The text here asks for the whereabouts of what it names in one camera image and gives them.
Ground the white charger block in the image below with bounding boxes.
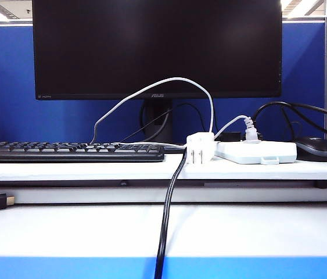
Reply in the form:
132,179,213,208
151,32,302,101
186,132,215,165

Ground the white power strip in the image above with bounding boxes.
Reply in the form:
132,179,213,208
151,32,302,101
214,141,297,166

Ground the small black box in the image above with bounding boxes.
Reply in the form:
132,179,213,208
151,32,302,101
220,131,243,142

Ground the black computer monitor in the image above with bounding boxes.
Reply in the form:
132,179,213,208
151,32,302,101
31,0,283,101

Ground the black keyboard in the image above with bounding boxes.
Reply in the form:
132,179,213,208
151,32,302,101
0,140,166,163

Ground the white desk riser board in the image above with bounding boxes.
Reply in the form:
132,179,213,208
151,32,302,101
0,145,327,204

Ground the black Logitech mouse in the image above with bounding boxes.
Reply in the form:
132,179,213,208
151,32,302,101
295,135,327,163

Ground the white charger cable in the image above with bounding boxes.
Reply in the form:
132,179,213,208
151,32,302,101
89,77,214,151

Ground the thick black hanging cable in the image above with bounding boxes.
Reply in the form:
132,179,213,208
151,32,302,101
154,149,188,279

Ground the grey plug with white cord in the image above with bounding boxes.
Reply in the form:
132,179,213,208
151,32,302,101
214,115,262,145

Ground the thin black mouse cable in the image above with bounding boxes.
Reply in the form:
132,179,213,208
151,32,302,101
281,108,303,140

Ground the black cable with connector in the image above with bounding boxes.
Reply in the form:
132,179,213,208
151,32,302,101
279,103,327,142

